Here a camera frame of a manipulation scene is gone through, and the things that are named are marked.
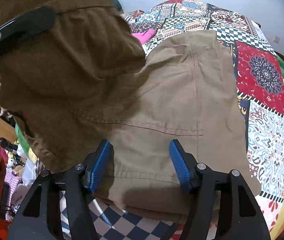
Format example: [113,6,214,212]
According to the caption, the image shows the olive khaki pants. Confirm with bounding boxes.
[0,0,261,222]

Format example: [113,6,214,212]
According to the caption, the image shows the folded pink pants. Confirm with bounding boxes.
[132,29,156,44]

